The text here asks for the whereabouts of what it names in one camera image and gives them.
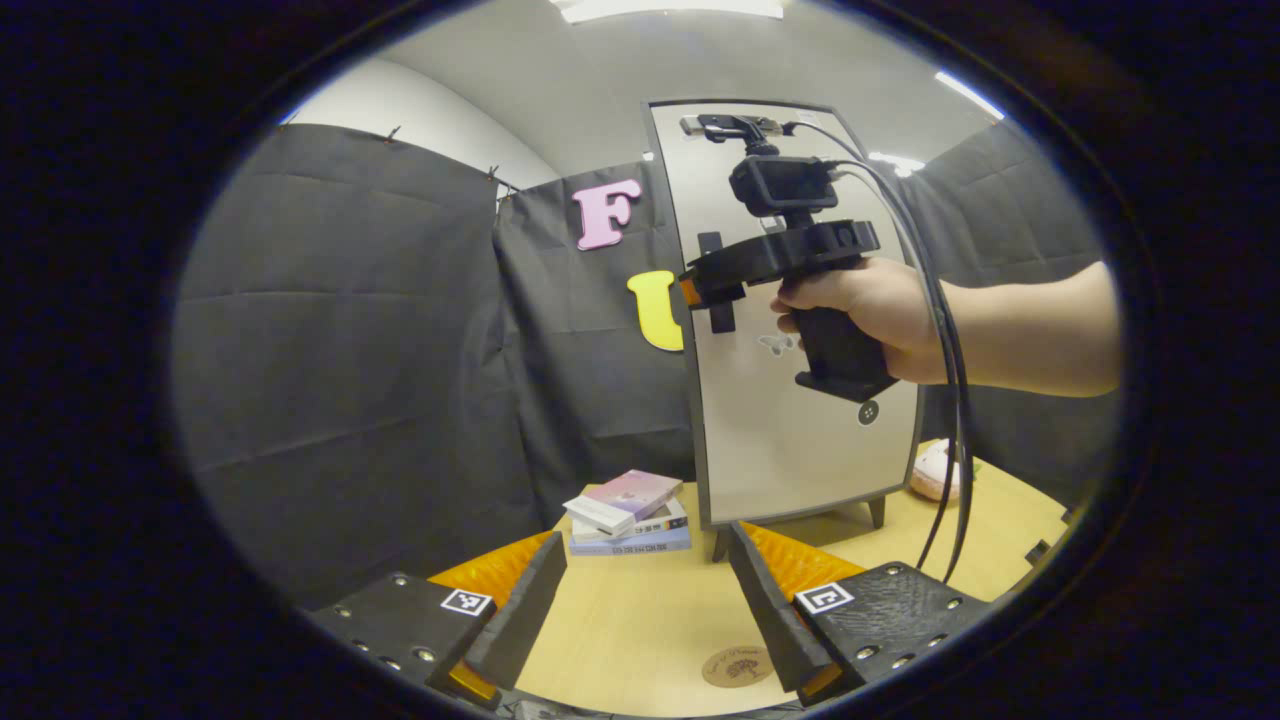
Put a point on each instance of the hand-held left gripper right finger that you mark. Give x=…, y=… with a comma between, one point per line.
x=765, y=610

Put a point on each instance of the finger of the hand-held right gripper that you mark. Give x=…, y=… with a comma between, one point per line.
x=715, y=288

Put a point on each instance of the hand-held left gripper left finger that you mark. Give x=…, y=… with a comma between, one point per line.
x=525, y=610

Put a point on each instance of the round cork coaster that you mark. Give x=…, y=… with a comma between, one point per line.
x=737, y=667

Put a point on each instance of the dark grey cabinet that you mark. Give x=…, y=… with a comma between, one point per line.
x=700, y=480

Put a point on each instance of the blue book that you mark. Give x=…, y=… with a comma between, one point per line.
x=640, y=547

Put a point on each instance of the ceiling light panel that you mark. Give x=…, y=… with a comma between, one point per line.
x=897, y=161
x=670, y=8
x=970, y=95

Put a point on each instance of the white book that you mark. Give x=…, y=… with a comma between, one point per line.
x=660, y=525

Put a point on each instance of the pink plush toy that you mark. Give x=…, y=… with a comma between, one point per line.
x=930, y=475

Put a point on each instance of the small black block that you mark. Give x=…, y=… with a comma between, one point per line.
x=1037, y=552

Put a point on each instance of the black backdrop cloth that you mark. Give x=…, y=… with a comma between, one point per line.
x=350, y=350

